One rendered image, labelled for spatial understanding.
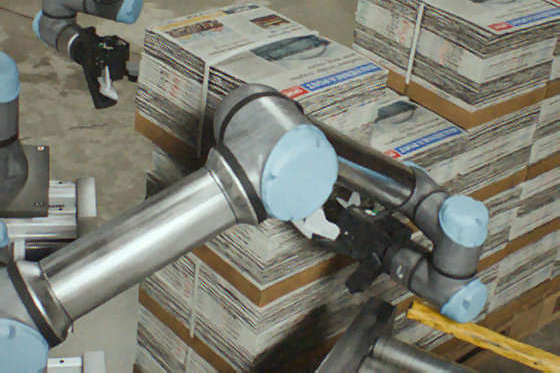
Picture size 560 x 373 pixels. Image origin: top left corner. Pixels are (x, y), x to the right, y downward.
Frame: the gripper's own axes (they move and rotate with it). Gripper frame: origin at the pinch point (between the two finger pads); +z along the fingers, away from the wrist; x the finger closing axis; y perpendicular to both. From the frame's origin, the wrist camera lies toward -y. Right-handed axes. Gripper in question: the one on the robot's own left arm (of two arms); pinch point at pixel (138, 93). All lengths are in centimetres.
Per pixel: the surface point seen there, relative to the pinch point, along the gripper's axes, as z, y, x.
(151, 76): 12.8, 11.4, -7.3
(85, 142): -111, -86, 65
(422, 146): 45, -2, 40
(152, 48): 12.5, 17.1, -7.4
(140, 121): 11.2, 1.0, -7.9
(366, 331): 76, -5, -11
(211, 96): 29.3, 14.4, -6.7
